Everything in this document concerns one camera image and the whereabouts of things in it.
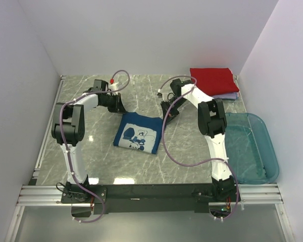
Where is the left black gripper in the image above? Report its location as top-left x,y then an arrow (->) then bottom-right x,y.
101,92 -> 127,114

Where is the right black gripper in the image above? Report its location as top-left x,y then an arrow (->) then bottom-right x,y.
161,97 -> 187,126

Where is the blue t shirt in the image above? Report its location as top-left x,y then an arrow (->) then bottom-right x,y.
113,112 -> 163,154

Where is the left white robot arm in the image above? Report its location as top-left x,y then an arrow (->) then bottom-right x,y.
51,79 -> 126,203

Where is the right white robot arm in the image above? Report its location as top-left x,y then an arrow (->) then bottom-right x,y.
161,76 -> 238,201

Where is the red folded t shirt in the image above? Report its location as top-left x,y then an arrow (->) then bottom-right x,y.
190,68 -> 239,96

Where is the lavender folded t shirt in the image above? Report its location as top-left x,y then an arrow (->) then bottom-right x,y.
212,92 -> 239,100

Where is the teal plastic bin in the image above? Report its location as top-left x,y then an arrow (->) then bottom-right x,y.
225,112 -> 279,185

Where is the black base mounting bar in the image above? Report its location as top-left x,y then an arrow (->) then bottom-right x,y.
60,183 -> 243,218

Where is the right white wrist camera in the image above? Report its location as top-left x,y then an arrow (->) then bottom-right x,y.
157,89 -> 169,101

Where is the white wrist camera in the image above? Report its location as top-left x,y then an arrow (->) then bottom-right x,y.
157,89 -> 169,101
108,79 -> 123,95

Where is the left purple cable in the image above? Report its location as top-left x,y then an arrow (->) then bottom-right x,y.
59,70 -> 130,224

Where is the purple cable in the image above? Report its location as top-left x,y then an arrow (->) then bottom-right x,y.
59,70 -> 130,224
157,75 -> 240,221

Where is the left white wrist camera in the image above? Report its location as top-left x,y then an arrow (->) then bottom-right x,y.
108,79 -> 123,95

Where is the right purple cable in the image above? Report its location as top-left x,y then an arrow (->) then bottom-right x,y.
157,75 -> 240,221

